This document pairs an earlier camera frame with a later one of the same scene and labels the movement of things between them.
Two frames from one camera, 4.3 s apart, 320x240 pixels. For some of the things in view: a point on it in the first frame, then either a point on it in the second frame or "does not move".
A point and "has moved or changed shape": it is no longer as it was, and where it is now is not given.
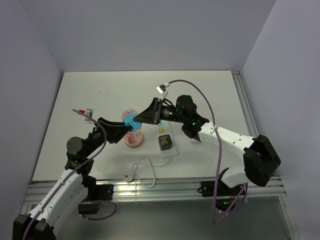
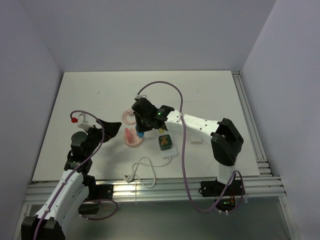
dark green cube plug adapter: x=165 y=142 does not move
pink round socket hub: x=133 y=139 does not move
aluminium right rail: x=240 y=86 does not move
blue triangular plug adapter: x=128 y=118 has moved or changed shape
